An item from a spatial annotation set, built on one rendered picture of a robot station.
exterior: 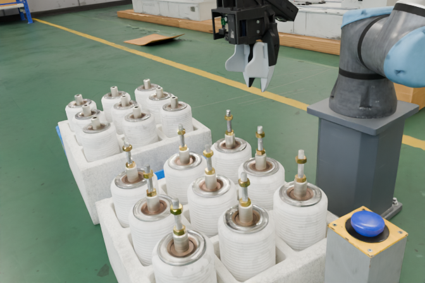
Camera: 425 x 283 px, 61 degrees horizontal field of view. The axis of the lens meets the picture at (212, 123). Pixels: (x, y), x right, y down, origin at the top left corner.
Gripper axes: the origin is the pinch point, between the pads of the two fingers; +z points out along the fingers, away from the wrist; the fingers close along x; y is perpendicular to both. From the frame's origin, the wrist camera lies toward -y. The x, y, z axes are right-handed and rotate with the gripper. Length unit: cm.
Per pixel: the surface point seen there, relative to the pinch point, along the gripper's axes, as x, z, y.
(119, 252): -3.4, 25.5, 31.0
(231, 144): -10.6, 17.5, -0.5
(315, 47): -124, 41, -159
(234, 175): -7.6, 23.5, 1.5
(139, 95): -65, 19, -1
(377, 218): 29.3, 10.5, 5.8
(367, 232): 29.8, 11.1, 8.5
